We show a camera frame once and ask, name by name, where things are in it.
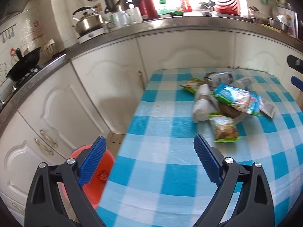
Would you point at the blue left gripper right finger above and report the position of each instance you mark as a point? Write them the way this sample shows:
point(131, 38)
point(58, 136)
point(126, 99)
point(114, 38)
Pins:
point(210, 158)

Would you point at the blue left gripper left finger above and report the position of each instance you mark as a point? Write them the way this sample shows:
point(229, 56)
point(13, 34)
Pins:
point(89, 160)

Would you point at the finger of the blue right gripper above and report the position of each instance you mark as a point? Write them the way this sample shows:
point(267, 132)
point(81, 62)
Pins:
point(297, 82)

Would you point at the red plastic trash bucket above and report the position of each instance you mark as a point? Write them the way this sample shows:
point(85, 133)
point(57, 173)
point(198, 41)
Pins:
point(94, 189)

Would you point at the brown round paper trash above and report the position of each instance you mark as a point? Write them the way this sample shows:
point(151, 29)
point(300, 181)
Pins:
point(228, 110)

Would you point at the green snack bag front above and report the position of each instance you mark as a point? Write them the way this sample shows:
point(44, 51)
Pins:
point(224, 128)

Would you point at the green snack bag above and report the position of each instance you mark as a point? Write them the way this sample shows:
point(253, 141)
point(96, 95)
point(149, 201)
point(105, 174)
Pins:
point(193, 84)
point(224, 128)

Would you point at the silver foil packet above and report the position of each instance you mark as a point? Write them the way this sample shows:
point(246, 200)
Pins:
point(267, 108)

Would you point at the steel bowl on counter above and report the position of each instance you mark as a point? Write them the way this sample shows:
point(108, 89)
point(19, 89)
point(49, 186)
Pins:
point(278, 25)

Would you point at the blue white snack bag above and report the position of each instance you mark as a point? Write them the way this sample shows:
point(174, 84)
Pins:
point(239, 99)

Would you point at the blue white checkered tablecloth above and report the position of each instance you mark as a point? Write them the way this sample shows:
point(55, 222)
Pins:
point(169, 167)

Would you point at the green snack bag rear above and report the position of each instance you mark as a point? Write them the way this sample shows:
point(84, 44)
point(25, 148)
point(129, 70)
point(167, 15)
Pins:
point(193, 84)

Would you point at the red plastic basket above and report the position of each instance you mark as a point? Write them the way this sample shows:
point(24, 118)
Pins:
point(226, 6)

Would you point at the white induction hotplate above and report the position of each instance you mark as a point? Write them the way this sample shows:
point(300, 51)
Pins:
point(91, 35)

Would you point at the black wok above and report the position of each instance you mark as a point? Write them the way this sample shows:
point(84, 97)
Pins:
point(24, 65)

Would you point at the red detergent bottle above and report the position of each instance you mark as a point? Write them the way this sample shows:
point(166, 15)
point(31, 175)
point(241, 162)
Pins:
point(185, 6)

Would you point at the stainless steel kettle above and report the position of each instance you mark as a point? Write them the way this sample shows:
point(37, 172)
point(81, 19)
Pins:
point(87, 20)

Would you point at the white mug right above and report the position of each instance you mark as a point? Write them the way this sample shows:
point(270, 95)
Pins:
point(134, 15)

